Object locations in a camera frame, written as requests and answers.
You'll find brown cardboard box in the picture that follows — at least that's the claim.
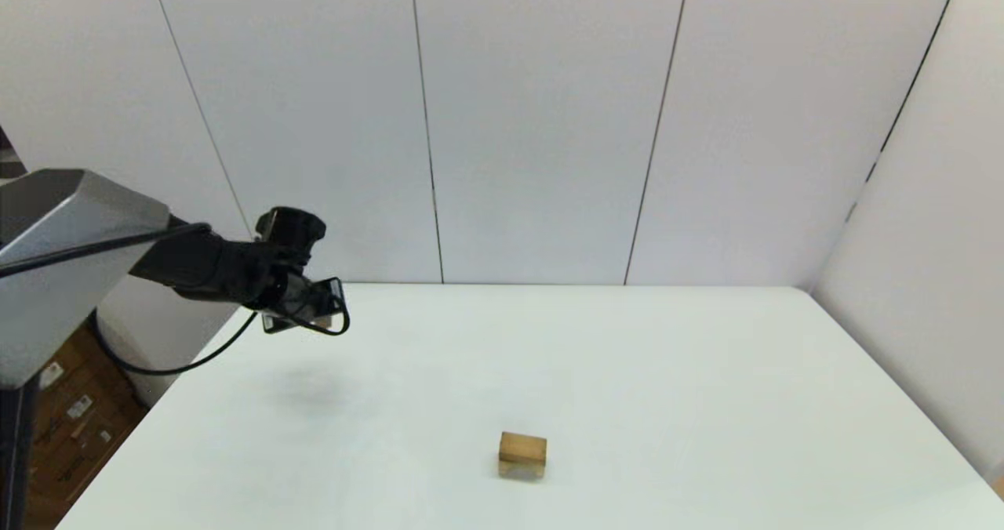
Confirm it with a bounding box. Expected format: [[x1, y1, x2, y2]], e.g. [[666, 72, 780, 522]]
[[24, 405, 150, 528], [35, 322, 101, 394], [31, 358, 131, 446]]

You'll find arched wooden building block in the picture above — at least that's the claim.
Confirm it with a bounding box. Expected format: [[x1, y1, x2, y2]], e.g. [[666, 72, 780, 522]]
[[497, 456, 545, 481]]

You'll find rectangular wooden building block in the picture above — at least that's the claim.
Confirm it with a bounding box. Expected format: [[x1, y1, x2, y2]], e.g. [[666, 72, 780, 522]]
[[499, 431, 547, 466]]

